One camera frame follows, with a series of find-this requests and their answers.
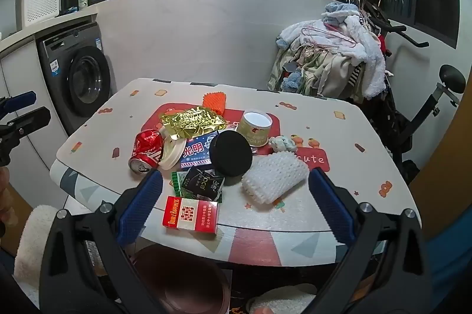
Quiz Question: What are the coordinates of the pile of clothes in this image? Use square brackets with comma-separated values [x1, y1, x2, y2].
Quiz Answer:
[267, 2, 391, 104]

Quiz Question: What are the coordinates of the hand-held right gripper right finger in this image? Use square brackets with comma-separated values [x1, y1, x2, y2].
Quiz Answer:
[308, 168, 434, 314]

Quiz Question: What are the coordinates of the black snack packet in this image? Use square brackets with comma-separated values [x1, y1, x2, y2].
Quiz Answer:
[182, 166, 225, 202]

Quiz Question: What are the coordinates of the orange wooden panel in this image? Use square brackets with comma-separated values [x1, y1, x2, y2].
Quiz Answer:
[409, 52, 472, 237]

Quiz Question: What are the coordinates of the white foam net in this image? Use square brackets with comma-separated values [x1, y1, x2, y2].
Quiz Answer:
[241, 151, 309, 213]

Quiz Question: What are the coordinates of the black round lid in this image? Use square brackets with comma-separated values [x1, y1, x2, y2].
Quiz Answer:
[209, 130, 253, 185]

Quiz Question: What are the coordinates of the red soda can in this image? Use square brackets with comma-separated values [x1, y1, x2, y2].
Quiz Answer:
[128, 129, 165, 175]

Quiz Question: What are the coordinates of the brown trash bin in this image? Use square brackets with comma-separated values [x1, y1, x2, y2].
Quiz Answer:
[131, 246, 233, 314]

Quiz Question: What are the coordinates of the small yellow-green box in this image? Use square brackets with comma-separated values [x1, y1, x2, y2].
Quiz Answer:
[236, 108, 273, 147]

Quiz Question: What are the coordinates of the gold foil bag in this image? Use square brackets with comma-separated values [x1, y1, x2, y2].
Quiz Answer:
[159, 107, 230, 139]

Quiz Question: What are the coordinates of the green packet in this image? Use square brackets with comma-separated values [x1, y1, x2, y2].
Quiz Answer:
[171, 170, 192, 197]

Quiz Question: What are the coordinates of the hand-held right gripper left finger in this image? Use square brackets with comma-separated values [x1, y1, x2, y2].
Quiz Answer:
[39, 170, 165, 314]

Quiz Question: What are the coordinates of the person's left hand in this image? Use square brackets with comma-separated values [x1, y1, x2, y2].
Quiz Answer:
[0, 168, 17, 230]

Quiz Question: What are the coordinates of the person's left forearm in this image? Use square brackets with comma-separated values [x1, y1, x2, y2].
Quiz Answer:
[14, 205, 57, 296]

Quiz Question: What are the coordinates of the grey washing machine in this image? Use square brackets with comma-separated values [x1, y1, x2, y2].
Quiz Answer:
[35, 22, 113, 137]

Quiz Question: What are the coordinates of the white fleece garment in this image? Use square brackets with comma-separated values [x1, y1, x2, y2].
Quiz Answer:
[246, 284, 318, 314]

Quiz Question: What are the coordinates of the tissue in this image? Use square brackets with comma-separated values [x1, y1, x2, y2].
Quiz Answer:
[268, 135, 299, 153]

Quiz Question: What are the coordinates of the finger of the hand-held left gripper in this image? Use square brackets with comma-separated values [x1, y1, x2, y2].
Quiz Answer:
[0, 91, 37, 117]
[0, 107, 51, 145]

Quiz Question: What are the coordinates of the blue milk carton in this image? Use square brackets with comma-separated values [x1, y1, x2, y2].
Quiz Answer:
[181, 131, 222, 169]

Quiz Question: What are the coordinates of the red cigarette box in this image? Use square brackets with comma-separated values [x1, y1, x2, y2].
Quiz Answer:
[162, 196, 219, 235]

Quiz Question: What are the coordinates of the printed cream table mat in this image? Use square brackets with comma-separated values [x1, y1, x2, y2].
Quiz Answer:
[55, 77, 408, 231]

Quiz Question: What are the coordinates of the orange foam net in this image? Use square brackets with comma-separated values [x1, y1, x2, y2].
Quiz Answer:
[202, 90, 226, 116]

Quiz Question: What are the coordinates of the geometric patterned table cover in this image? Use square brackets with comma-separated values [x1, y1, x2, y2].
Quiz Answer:
[50, 157, 388, 267]

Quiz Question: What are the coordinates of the white cabinet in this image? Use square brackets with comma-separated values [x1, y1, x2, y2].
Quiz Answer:
[0, 2, 100, 211]

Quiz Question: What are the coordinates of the white plastic lid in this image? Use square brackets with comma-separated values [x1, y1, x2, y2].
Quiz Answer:
[158, 131, 187, 169]

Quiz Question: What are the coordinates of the black exercise bike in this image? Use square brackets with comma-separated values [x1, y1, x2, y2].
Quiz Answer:
[363, 0, 467, 185]

